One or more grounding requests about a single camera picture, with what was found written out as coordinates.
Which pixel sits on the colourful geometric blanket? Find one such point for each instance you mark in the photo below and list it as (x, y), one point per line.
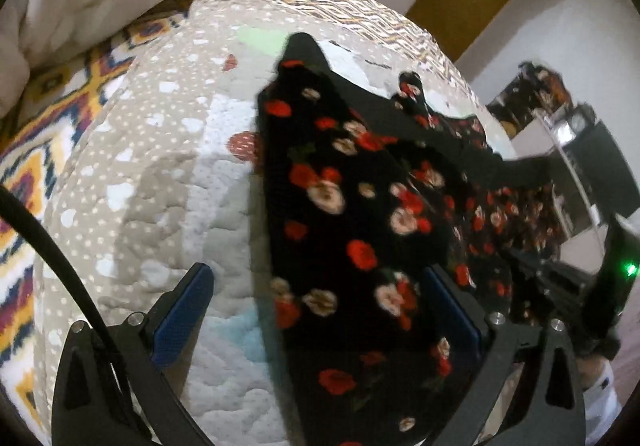
(45, 126)

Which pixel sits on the black floral dress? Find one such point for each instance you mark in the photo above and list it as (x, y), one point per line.
(350, 206)

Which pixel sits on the floral clothes pile on furniture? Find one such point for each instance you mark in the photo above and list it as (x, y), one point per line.
(530, 141)

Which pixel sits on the person's right forearm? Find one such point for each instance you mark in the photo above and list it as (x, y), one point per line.
(600, 396)

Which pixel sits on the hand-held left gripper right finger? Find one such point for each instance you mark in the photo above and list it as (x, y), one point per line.
(457, 313)

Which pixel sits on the beige quilted bedspread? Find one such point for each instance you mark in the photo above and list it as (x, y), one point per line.
(165, 176)

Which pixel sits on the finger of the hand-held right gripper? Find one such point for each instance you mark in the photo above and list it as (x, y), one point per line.
(550, 273)

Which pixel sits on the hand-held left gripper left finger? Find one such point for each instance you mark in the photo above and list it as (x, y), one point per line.
(182, 321)

